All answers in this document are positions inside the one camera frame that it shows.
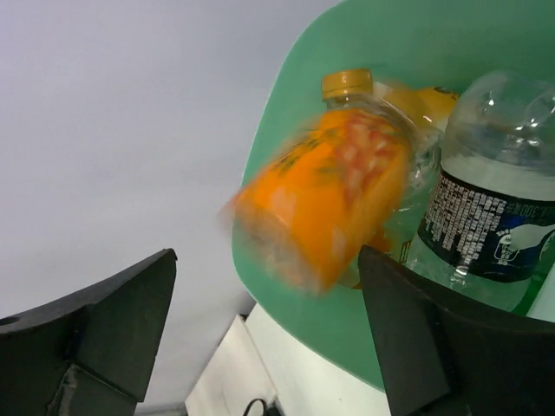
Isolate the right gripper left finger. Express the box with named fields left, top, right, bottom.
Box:
left=1, top=249, right=177, bottom=415

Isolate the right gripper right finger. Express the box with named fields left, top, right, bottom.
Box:
left=358, top=246, right=554, bottom=415

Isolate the clear Pepsi bottle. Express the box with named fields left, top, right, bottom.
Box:
left=407, top=70, right=554, bottom=311

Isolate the amber ribbed orange bottle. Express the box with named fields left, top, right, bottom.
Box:
left=223, top=107, right=411, bottom=298

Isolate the small orange juice bottle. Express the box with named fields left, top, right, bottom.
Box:
left=321, top=68, right=442, bottom=193

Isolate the green plastic bin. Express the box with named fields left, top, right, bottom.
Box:
left=232, top=0, right=554, bottom=388

